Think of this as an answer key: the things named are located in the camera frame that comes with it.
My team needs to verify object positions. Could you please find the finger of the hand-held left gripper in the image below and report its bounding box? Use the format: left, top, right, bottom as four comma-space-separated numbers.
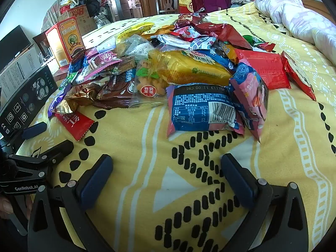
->
8, 140, 74, 181
0, 122, 48, 150

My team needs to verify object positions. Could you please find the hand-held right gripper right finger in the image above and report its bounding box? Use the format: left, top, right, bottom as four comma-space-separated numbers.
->
218, 153, 309, 252

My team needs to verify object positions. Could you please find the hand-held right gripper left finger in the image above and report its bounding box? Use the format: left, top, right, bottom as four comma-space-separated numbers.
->
28, 154, 116, 252

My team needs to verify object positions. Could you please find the pile of snack packets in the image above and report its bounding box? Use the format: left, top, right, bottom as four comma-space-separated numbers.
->
47, 12, 317, 143

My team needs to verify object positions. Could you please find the person's left hand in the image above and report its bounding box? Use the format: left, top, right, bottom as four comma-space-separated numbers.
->
0, 194, 13, 215

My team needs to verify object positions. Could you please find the long red wrapper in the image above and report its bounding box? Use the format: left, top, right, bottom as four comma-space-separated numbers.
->
54, 110, 95, 142

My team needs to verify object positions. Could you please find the black and white box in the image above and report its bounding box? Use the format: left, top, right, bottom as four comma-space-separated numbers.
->
0, 45, 59, 140

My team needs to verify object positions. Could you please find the black television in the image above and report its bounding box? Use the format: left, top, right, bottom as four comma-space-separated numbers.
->
0, 25, 32, 71

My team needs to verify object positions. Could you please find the tall orange box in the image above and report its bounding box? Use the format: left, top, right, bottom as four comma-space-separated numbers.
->
45, 16, 86, 68

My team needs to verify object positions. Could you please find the cardboard box with red dots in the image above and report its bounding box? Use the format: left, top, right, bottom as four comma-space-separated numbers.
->
56, 16, 98, 36

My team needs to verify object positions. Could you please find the cardboard box with red lettering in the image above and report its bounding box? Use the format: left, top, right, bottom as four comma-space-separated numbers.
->
66, 4, 90, 23

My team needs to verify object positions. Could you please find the black bag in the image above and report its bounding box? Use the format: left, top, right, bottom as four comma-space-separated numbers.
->
85, 0, 101, 16

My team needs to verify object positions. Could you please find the pink floral quilt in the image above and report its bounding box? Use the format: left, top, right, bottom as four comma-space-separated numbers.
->
256, 0, 336, 67

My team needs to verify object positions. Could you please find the wooden chair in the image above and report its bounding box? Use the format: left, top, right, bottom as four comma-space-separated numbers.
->
152, 0, 181, 16

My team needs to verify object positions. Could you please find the red gift box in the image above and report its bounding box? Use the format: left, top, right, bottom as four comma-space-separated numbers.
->
178, 0, 196, 15

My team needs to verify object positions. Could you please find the wooden headboard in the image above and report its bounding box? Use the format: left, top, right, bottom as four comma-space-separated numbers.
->
299, 0, 336, 19

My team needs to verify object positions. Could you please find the dark wooden frame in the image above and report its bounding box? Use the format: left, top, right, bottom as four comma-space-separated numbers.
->
33, 33, 54, 58

